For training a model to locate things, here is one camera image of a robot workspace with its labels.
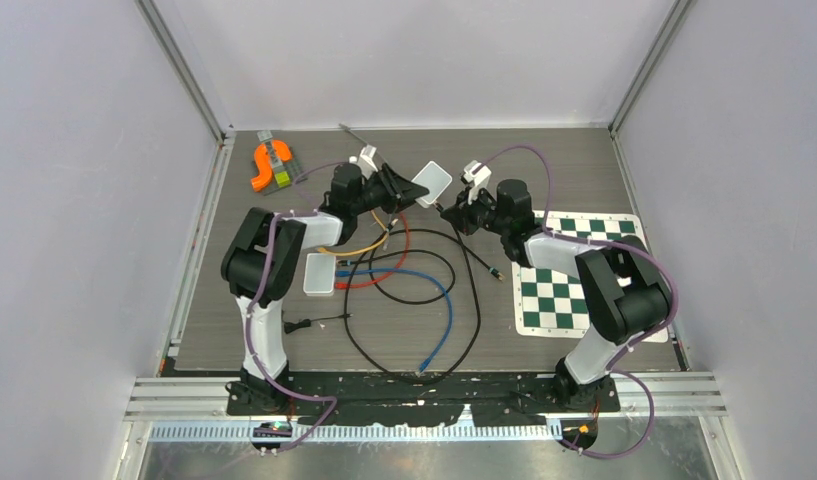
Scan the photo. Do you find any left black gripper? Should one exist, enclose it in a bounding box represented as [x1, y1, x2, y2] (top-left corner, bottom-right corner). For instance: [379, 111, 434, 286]
[354, 166, 431, 218]

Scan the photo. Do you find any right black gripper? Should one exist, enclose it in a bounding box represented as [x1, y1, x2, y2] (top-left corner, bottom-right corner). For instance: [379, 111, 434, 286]
[440, 183, 509, 236]

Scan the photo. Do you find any black cable with green plug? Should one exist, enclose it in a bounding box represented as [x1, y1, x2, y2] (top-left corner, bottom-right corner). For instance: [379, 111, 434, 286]
[342, 205, 482, 386]

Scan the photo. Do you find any white network switch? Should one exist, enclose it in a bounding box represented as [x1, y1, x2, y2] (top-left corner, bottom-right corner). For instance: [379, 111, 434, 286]
[412, 161, 452, 208]
[303, 253, 337, 297]

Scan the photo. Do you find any grey ethernet cable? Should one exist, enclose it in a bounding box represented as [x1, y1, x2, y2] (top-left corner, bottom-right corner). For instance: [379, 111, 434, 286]
[338, 123, 373, 148]

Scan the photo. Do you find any yellow ethernet cable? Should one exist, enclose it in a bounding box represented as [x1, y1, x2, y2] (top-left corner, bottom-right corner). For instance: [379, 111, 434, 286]
[315, 208, 392, 258]

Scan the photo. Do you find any blue ethernet cable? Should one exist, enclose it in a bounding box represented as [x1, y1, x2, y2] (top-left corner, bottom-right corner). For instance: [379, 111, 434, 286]
[333, 266, 454, 377]

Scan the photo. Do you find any red ethernet cable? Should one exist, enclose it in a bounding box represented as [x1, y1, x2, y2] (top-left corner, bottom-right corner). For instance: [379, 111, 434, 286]
[333, 211, 411, 291]

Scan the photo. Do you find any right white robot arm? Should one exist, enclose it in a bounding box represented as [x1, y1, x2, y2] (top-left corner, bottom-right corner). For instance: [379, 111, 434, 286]
[440, 179, 678, 411]

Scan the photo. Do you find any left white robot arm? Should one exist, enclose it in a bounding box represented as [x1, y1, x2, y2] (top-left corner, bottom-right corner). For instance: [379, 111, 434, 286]
[220, 162, 441, 414]

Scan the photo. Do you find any green white chessboard mat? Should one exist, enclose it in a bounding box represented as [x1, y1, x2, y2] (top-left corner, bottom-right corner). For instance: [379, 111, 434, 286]
[512, 210, 645, 340]

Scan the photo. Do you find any lime green lego brick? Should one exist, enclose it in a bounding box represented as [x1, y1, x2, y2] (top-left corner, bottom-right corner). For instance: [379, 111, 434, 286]
[274, 171, 292, 188]

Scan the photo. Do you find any grey lego baseplate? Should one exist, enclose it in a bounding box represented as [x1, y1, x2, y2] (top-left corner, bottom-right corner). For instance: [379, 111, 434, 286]
[250, 130, 304, 195]

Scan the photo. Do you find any orange S-shaped block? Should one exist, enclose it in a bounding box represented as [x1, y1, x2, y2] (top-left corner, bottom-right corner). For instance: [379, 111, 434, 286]
[250, 140, 293, 193]

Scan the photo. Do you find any black power adapter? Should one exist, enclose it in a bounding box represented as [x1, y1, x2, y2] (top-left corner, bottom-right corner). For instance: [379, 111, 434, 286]
[283, 313, 353, 335]

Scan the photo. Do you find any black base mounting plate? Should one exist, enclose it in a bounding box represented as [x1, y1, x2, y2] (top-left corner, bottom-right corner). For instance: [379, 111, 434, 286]
[224, 372, 620, 427]

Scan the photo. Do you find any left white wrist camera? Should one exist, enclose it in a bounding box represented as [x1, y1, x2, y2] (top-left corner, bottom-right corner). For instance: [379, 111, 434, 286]
[349, 144, 378, 180]

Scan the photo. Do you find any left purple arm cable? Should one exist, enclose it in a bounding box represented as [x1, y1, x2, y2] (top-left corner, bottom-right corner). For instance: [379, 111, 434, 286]
[243, 161, 346, 455]

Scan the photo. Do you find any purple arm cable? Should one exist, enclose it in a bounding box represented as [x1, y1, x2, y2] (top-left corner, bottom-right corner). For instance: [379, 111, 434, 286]
[243, 161, 346, 455]
[480, 144, 681, 460]

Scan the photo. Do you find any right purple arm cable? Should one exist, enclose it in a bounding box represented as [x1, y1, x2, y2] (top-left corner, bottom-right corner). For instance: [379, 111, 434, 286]
[480, 144, 681, 460]

